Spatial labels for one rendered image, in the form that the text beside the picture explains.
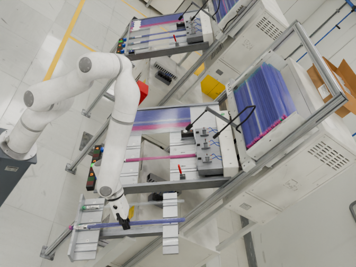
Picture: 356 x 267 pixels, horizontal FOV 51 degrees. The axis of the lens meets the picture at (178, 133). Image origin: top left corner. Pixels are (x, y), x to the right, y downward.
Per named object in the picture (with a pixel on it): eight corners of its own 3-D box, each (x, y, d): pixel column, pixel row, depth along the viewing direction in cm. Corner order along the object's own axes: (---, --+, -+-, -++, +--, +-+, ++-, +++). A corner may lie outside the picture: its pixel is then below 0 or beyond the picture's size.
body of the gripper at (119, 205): (120, 198, 150) (128, 220, 154) (124, 184, 159) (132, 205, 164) (103, 202, 151) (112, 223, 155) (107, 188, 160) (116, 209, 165)
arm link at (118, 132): (134, 131, 133) (115, 202, 144) (134, 116, 148) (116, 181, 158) (109, 125, 132) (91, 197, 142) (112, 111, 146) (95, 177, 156)
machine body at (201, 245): (87, 263, 249) (138, 219, 217) (101, 184, 302) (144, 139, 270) (165, 290, 276) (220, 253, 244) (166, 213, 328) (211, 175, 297)
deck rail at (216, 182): (101, 196, 203) (99, 188, 199) (102, 193, 205) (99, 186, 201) (231, 186, 200) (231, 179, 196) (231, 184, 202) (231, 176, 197)
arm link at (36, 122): (16, 113, 173) (36, 78, 161) (49, 110, 188) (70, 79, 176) (27, 133, 170) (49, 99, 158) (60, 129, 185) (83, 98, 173)
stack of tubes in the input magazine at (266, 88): (246, 148, 186) (286, 114, 173) (233, 90, 225) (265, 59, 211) (263, 158, 191) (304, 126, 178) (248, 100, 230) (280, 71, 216)
